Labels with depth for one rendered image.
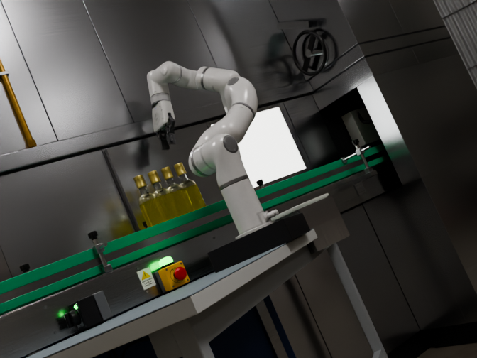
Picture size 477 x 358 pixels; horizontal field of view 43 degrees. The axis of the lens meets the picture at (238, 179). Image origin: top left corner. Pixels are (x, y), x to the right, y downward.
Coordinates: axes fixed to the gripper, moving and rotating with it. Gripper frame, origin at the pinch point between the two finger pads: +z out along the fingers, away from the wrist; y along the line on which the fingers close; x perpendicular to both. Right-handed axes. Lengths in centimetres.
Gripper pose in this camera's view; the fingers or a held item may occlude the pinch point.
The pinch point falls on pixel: (167, 142)
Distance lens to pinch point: 229.1
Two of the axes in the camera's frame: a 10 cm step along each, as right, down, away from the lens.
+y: 5.1, -3.2, -8.0
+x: 8.4, -0.2, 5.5
